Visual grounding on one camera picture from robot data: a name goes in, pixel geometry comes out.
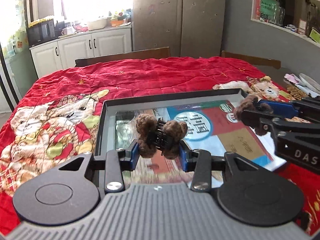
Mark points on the white kitchen cabinet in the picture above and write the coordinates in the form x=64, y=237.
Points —
x=62, y=53

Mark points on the dark wooden chair right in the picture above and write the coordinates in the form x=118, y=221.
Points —
x=253, y=60

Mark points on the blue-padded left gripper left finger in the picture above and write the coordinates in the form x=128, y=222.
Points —
x=116, y=162

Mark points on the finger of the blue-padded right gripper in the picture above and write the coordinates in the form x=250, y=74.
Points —
x=275, y=124
x=284, y=109

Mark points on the pink cloth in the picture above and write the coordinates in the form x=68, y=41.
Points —
x=293, y=79

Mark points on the white tub on counter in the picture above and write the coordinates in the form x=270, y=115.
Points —
x=100, y=23

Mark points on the white plate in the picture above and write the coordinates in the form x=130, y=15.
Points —
x=309, y=82

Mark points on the stainless double-door refrigerator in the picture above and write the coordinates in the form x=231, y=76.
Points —
x=188, y=27

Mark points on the dark wooden chair left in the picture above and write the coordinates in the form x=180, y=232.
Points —
x=157, y=53

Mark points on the green sign on shelf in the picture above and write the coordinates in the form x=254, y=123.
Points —
x=268, y=9

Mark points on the orange bowl on counter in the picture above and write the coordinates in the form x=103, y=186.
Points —
x=116, y=23

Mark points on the brown nuts pile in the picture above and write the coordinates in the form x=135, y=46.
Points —
x=296, y=93

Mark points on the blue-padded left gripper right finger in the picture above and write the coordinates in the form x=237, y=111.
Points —
x=199, y=162

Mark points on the brown fuzzy hair claw clip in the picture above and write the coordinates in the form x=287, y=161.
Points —
x=157, y=135

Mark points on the white mug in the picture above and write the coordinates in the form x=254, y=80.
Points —
x=66, y=31

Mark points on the dark wooden chair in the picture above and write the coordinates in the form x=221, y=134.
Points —
x=253, y=60
x=157, y=53

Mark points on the glass sliding door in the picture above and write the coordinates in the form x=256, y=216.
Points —
x=17, y=68

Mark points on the black microwave oven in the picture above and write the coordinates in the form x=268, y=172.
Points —
x=41, y=32

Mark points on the red teddy bear quilt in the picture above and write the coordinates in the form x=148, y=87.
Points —
x=247, y=201

